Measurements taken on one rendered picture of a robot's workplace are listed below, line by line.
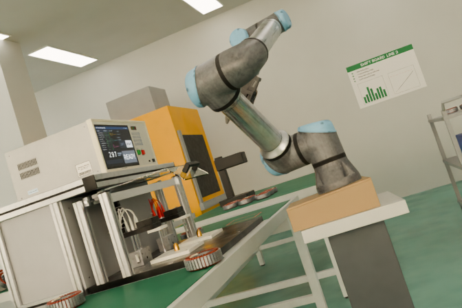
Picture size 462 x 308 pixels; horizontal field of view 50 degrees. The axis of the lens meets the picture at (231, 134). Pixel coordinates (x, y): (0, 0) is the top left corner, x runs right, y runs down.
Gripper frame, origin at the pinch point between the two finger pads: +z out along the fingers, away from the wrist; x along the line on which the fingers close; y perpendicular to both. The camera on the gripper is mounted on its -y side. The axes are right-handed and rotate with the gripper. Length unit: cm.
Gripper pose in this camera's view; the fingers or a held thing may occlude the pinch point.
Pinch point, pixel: (225, 119)
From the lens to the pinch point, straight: 190.7
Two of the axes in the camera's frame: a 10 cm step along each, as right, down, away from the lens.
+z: -3.4, 9.3, 1.0
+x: 2.7, -0.1, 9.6
